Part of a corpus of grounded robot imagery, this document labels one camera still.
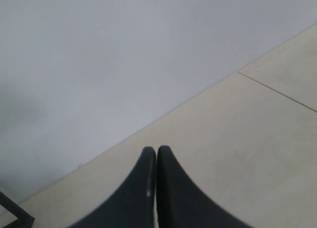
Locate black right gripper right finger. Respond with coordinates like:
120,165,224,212
156,146,249,228

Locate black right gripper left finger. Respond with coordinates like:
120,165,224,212
71,147,157,228

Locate black two-tier metal rack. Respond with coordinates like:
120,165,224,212
0,192,35,228

